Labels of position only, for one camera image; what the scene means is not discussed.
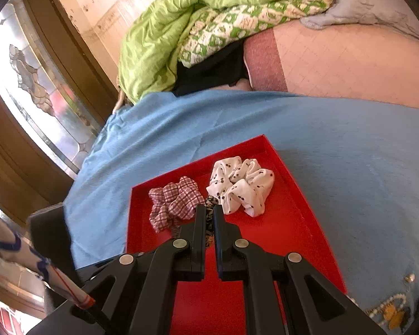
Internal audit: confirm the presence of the wooden window frame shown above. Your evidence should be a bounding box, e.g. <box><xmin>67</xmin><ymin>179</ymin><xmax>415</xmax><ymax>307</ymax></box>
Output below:
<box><xmin>0</xmin><ymin>0</ymin><xmax>120</xmax><ymax>226</ymax></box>

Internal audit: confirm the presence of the white wrapped cable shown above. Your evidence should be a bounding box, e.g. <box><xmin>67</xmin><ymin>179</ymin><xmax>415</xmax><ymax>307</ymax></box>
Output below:
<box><xmin>0</xmin><ymin>209</ymin><xmax>116</xmax><ymax>335</ymax></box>

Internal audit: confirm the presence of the red plaid scrunchie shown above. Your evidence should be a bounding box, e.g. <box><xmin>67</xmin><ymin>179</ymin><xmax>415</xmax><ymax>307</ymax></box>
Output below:
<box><xmin>149</xmin><ymin>176</ymin><xmax>205</xmax><ymax>234</ymax></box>

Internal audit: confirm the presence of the pink blanket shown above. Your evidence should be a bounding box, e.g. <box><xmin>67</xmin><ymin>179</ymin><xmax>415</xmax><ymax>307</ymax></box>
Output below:
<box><xmin>244</xmin><ymin>17</ymin><xmax>419</xmax><ymax>109</ymax></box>

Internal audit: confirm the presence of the stained glass window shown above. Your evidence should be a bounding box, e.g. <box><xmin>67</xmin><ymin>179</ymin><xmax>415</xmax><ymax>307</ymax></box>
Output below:
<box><xmin>0</xmin><ymin>0</ymin><xmax>103</xmax><ymax>179</ymax></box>

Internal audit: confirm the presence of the blue bed sheet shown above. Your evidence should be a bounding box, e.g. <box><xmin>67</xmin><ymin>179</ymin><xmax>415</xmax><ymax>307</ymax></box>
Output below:
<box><xmin>63</xmin><ymin>90</ymin><xmax>419</xmax><ymax>335</ymax></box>

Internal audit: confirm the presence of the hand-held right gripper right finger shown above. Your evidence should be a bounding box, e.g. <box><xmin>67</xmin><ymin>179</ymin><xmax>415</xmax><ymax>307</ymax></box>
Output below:
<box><xmin>215</xmin><ymin>205</ymin><xmax>385</xmax><ymax>335</ymax></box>

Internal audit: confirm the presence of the white cherry print scrunchie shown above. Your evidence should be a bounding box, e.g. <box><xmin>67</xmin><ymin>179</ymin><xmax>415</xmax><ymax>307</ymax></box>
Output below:
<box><xmin>206</xmin><ymin>158</ymin><xmax>276</xmax><ymax>217</ymax></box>

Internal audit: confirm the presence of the green quilt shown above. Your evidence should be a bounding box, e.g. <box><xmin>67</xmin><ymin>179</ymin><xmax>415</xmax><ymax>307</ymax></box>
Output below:
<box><xmin>119</xmin><ymin>0</ymin><xmax>341</xmax><ymax>103</ymax></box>

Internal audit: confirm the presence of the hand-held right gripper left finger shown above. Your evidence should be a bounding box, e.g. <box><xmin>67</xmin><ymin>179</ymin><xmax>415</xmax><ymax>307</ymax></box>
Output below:
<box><xmin>73</xmin><ymin>205</ymin><xmax>206</xmax><ymax>335</ymax></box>

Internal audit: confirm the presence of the black cloth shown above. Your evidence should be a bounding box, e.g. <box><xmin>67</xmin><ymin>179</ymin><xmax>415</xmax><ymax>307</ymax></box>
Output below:
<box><xmin>172</xmin><ymin>38</ymin><xmax>251</xmax><ymax>97</ymax></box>

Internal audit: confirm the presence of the grey pillow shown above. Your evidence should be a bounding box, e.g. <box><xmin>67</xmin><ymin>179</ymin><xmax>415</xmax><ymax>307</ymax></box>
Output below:
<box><xmin>300</xmin><ymin>0</ymin><xmax>419</xmax><ymax>47</ymax></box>

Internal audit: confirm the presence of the red tray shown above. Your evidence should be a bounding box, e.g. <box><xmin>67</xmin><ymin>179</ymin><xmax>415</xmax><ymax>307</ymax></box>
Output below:
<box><xmin>126</xmin><ymin>134</ymin><xmax>348</xmax><ymax>335</ymax></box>

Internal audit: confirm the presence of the leopard print scrunchie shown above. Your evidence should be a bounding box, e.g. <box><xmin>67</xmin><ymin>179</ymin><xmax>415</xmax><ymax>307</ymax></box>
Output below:
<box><xmin>204</xmin><ymin>195</ymin><xmax>217</xmax><ymax>249</ymax></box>

